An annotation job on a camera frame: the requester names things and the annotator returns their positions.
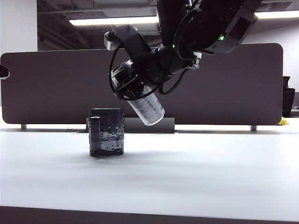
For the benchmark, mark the dark textured glass mug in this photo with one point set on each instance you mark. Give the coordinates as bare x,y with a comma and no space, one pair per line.
107,135

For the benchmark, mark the black office chair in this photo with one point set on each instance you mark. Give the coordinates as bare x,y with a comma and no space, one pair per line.
288,100

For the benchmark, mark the silver printed metal can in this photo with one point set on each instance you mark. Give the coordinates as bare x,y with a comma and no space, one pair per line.
147,109

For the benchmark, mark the grey divider support foot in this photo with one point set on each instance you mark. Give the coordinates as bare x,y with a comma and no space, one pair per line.
24,127
254,128

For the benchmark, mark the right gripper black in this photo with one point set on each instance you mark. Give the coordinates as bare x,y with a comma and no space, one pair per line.
154,66

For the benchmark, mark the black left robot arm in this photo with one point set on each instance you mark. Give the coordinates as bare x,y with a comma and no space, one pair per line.
3,71

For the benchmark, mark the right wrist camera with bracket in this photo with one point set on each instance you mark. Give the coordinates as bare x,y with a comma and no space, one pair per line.
133,39

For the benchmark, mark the yellow object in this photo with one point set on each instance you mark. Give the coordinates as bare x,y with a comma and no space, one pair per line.
284,121

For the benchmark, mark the dark desk divider panel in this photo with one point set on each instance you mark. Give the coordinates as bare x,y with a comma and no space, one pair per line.
58,88

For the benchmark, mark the long ceiling light strip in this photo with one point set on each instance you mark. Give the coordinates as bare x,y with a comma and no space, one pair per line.
112,21

